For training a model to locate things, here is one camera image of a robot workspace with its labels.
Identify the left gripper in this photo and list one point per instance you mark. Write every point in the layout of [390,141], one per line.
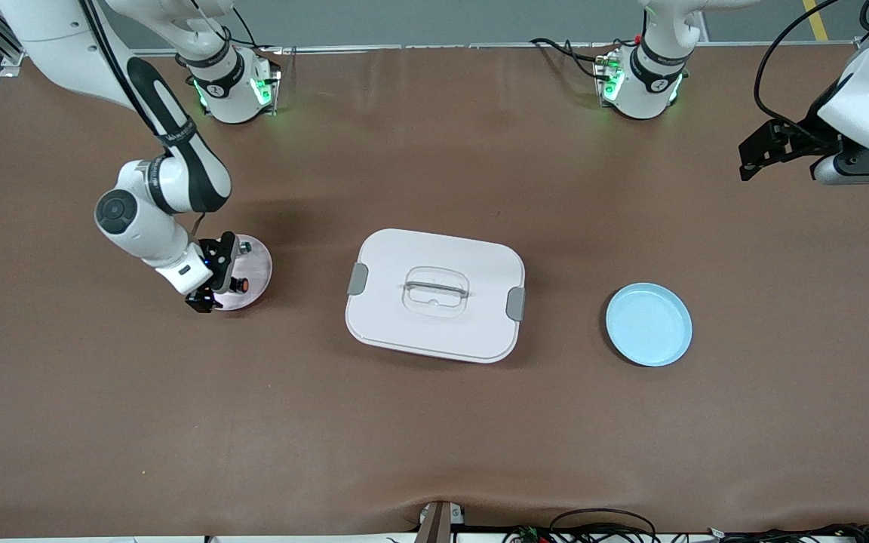
[806,142]

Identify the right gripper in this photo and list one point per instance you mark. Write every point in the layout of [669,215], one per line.
[216,255]

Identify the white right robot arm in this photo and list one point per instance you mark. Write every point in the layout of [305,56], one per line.
[140,226]

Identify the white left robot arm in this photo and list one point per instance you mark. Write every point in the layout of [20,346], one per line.
[646,94]

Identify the pink round plate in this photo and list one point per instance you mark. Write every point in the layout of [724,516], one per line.
[257,265]

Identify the light blue round plate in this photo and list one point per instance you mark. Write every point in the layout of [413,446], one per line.
[649,324]

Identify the white lidded storage box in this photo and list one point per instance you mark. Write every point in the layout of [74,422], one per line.
[465,332]

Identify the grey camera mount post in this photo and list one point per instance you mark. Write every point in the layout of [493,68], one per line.
[434,524]

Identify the silver table edge rail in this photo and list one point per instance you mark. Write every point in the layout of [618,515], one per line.
[442,47]

